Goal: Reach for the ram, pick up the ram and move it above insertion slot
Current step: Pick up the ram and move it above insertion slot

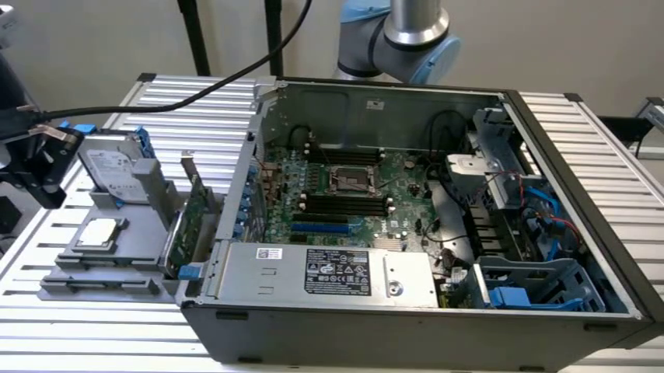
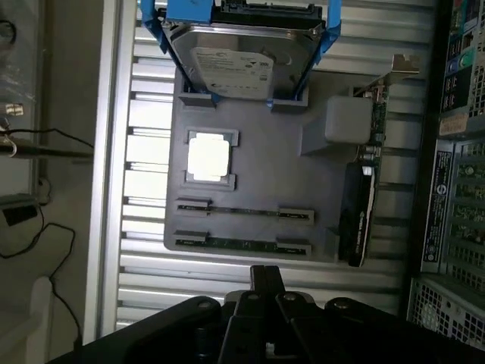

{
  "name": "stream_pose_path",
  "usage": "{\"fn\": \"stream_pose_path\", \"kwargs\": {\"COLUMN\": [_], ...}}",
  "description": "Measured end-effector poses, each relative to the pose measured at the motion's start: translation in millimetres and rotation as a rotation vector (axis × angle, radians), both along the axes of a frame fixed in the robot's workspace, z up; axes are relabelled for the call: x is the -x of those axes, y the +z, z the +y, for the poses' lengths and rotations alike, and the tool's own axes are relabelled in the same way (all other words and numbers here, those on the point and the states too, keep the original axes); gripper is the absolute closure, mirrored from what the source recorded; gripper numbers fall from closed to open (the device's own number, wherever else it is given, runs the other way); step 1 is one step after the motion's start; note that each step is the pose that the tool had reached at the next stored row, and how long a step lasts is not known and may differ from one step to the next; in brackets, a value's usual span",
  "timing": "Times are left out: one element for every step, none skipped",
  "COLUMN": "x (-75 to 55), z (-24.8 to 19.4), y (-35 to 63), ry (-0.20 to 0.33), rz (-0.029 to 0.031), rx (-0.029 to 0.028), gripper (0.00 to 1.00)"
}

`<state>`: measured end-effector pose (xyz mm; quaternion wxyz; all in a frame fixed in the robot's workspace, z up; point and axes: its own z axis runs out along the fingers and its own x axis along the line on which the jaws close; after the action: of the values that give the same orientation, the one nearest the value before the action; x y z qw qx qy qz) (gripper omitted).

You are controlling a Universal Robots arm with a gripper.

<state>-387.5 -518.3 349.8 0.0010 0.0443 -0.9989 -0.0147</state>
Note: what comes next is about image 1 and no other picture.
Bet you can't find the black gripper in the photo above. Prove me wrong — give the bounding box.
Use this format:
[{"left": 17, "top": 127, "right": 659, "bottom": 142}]
[{"left": 0, "top": 51, "right": 86, "bottom": 211}]

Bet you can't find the dark RAM stick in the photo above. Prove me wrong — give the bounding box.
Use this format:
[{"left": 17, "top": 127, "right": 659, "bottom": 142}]
[{"left": 70, "top": 253, "right": 152, "bottom": 261}]

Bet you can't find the black expansion slot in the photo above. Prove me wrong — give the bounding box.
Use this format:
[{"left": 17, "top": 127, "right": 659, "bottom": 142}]
[{"left": 292, "top": 213, "right": 349, "bottom": 225}]

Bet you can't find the blue expansion slot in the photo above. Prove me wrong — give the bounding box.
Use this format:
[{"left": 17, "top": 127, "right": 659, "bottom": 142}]
[{"left": 289, "top": 221, "right": 349, "bottom": 234}]

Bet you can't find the silver hard disk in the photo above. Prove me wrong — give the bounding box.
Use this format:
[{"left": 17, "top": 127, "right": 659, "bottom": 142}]
[{"left": 76, "top": 134, "right": 150, "bottom": 205}]

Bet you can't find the silver CPU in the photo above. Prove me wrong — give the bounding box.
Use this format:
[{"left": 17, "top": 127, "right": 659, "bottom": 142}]
[{"left": 73, "top": 217, "right": 129, "bottom": 250}]

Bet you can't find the blue disk carrier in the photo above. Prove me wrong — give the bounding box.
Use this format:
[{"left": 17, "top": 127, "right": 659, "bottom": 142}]
[{"left": 57, "top": 120, "right": 157, "bottom": 207}]

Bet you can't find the grey parts rack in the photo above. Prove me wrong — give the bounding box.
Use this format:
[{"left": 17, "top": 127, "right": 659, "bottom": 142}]
[{"left": 39, "top": 157, "right": 226, "bottom": 305}]

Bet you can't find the green graphics card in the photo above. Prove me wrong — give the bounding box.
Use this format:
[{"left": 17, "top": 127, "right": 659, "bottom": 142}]
[{"left": 160, "top": 150, "right": 217, "bottom": 280}]

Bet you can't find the black stand pole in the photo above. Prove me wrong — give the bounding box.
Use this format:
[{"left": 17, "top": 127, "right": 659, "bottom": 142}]
[
  {"left": 261, "top": 0, "right": 285, "bottom": 77},
  {"left": 174, "top": 0, "right": 210, "bottom": 77}
]

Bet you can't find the silver power supply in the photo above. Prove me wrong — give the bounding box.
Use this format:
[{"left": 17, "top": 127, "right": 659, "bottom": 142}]
[{"left": 204, "top": 242, "right": 443, "bottom": 310}]

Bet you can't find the metal CPU socket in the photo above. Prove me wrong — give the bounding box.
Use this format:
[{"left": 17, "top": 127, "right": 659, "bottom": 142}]
[{"left": 323, "top": 164, "right": 383, "bottom": 195}]

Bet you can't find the green motherboard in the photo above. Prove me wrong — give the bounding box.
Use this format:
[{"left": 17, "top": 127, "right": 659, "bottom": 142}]
[{"left": 256, "top": 148, "right": 450, "bottom": 254}]

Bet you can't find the open black PC case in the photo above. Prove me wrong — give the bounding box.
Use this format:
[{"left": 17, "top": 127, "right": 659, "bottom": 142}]
[{"left": 178, "top": 75, "right": 664, "bottom": 363}]

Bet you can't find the silver metal drive cage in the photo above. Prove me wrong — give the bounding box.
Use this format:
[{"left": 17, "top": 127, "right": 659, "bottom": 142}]
[{"left": 443, "top": 107, "right": 546, "bottom": 211}]

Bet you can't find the blue plastic latch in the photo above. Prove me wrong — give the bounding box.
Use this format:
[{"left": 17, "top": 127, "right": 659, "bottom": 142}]
[{"left": 488, "top": 286, "right": 532, "bottom": 310}]

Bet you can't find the blue-grey plastic disk bay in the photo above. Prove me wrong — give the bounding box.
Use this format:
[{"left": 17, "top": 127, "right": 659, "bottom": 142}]
[{"left": 471, "top": 255, "right": 609, "bottom": 312}]

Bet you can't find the thick black cable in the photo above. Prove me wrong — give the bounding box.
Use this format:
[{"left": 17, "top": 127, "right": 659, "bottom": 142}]
[{"left": 43, "top": 0, "right": 313, "bottom": 120}]

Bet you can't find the short black wire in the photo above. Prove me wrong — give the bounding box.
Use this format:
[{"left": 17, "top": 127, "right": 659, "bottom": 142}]
[{"left": 288, "top": 124, "right": 313, "bottom": 152}]

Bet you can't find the black looped wire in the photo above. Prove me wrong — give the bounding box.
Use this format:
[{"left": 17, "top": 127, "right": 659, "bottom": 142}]
[{"left": 427, "top": 110, "right": 468, "bottom": 157}]

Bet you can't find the red wire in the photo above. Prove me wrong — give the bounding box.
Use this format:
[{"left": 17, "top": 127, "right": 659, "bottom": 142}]
[{"left": 484, "top": 169, "right": 526, "bottom": 204}]

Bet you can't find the blue wire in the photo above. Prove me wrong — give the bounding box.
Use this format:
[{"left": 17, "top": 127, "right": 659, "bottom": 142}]
[{"left": 522, "top": 185, "right": 590, "bottom": 267}]

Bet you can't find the aluminium frame profile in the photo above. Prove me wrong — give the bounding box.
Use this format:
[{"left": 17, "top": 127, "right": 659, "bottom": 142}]
[{"left": 627, "top": 96, "right": 664, "bottom": 159}]

